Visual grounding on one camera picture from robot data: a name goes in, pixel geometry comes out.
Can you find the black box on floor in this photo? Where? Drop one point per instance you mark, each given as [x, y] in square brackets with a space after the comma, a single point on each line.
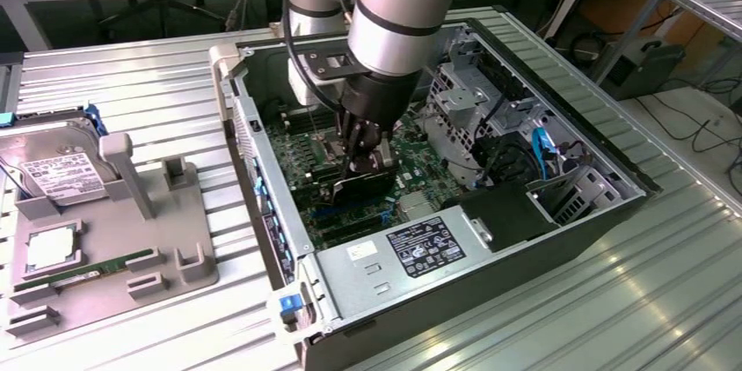
[649, 71]

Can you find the blue case latch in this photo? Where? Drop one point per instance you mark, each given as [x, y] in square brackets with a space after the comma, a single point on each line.
[290, 305]

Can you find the grey parts rack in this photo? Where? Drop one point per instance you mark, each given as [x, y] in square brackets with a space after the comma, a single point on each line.
[116, 293]

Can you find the grey metal disk bay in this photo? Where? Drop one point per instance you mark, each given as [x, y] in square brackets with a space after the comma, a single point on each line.
[458, 119]

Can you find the silver CPU chip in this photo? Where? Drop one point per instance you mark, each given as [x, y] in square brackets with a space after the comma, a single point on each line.
[52, 249]

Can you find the green RAM stick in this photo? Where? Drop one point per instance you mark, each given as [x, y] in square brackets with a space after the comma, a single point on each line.
[75, 275]

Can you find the black graphics card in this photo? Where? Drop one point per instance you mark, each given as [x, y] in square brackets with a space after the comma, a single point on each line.
[364, 190]

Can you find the black plastic air shroud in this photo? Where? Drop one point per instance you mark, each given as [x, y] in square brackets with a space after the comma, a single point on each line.
[505, 214]

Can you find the open black PC case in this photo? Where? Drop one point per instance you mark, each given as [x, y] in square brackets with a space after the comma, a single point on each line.
[579, 136]

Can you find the thin metal locking lever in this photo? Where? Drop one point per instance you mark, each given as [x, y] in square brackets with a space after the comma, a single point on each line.
[312, 121]

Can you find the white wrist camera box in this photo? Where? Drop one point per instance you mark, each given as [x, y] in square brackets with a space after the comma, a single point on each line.
[304, 88]

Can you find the metal slat side table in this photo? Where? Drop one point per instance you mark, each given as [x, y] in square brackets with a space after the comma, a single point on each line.
[707, 1]

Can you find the blue disk carrier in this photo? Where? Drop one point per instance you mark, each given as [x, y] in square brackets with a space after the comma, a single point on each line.
[95, 121]

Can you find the grey power supply unit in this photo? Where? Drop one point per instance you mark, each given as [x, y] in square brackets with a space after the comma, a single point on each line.
[371, 275]

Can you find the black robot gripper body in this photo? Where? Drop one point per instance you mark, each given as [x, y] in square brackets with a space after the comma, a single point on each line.
[376, 99]

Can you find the silver chipset heatsink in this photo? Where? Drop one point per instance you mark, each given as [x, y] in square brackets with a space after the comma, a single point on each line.
[418, 207]

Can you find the silver hard disk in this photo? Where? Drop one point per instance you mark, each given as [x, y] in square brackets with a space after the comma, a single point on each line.
[52, 158]

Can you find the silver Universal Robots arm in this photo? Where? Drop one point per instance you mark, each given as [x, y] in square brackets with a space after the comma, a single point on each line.
[399, 15]

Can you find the CPU socket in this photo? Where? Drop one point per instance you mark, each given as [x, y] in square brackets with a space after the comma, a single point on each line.
[326, 149]

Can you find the green motherboard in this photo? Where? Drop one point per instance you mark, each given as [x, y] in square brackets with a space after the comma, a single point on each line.
[418, 171]

